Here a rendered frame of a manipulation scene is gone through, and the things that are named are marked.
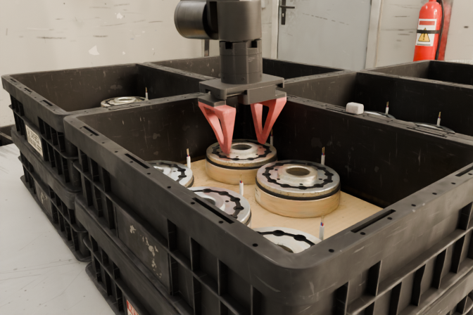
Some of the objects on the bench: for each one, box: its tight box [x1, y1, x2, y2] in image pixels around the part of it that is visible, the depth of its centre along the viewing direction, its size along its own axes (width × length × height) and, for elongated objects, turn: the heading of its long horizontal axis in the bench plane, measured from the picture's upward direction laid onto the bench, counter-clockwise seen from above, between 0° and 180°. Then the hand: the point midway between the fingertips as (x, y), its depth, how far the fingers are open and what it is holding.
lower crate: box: [11, 129, 92, 262], centre depth 79 cm, size 40×30×12 cm
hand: (243, 142), depth 59 cm, fingers open, 6 cm apart
